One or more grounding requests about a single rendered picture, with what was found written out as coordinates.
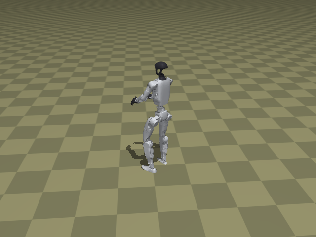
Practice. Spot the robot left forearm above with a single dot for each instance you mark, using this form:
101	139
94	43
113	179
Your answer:
138	99

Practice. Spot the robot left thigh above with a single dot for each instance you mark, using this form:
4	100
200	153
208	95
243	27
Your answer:
148	129

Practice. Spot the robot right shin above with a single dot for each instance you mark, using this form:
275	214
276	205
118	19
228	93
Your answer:
163	149

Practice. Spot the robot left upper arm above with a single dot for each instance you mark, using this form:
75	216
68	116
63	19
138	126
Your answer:
151	86

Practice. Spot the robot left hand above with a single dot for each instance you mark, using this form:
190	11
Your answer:
133	101

